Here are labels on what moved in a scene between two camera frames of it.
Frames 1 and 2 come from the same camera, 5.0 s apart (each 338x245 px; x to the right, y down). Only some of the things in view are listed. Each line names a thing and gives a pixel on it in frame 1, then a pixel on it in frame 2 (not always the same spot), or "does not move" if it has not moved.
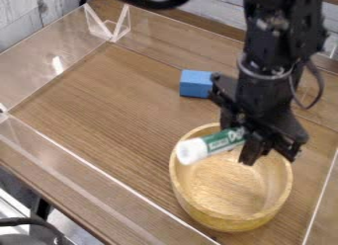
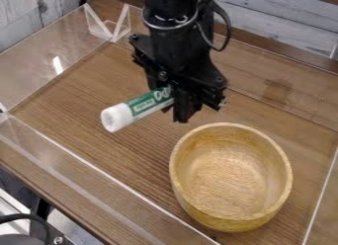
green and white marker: [194, 149] -> [117, 116]
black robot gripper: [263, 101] -> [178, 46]
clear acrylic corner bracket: [105, 29] does not move
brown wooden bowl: [225, 194] does not move
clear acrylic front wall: [61, 201] does not move
